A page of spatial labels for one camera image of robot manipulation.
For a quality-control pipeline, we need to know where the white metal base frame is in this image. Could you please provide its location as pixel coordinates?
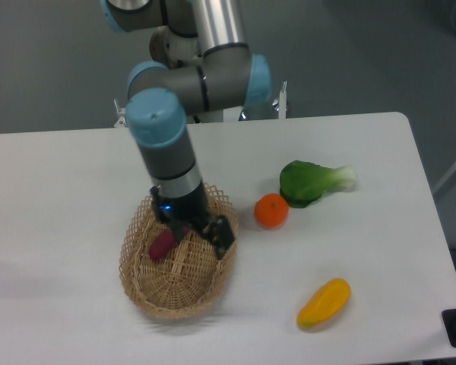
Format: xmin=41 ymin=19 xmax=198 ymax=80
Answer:
xmin=113 ymin=80 xmax=290 ymax=128

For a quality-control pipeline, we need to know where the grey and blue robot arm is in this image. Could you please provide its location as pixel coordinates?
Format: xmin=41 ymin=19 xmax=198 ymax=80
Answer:
xmin=101 ymin=1 xmax=272 ymax=258

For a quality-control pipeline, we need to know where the yellow mango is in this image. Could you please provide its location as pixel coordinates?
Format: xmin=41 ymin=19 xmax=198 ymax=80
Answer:
xmin=296 ymin=278 xmax=352 ymax=329

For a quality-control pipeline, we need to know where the orange mandarin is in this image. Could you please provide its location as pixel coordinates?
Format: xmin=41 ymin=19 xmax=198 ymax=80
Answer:
xmin=254 ymin=193 xmax=289 ymax=229

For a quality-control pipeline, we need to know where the green bok choy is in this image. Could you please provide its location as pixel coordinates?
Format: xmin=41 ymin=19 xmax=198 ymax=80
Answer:
xmin=279 ymin=160 xmax=357 ymax=208

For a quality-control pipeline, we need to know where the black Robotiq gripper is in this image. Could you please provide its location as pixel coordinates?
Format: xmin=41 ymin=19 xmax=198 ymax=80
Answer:
xmin=150 ymin=182 xmax=235 ymax=260

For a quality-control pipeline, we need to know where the purple sweet potato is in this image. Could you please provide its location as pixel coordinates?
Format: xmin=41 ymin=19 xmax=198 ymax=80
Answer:
xmin=148 ymin=229 xmax=179 ymax=262

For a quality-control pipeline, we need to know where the woven wicker basket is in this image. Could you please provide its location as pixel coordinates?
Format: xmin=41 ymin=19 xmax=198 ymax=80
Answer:
xmin=119 ymin=195 xmax=237 ymax=319

